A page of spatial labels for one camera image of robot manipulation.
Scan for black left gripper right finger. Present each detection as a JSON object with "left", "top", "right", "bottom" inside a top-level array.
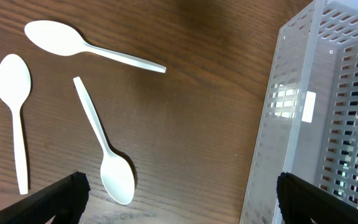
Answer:
[{"left": 276, "top": 172, "right": 358, "bottom": 224}]

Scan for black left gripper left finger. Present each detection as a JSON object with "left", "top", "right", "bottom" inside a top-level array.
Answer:
[{"left": 0, "top": 172, "right": 90, "bottom": 224}]

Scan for white plastic spoon near gripper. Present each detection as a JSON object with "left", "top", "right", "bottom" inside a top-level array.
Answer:
[{"left": 73, "top": 77, "right": 135, "bottom": 205}]

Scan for white plastic spoon top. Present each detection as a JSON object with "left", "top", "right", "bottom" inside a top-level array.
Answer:
[{"left": 24, "top": 20, "right": 166, "bottom": 73}]

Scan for clear plastic basket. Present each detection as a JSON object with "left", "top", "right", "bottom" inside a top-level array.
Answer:
[{"left": 240, "top": 0, "right": 358, "bottom": 223}]

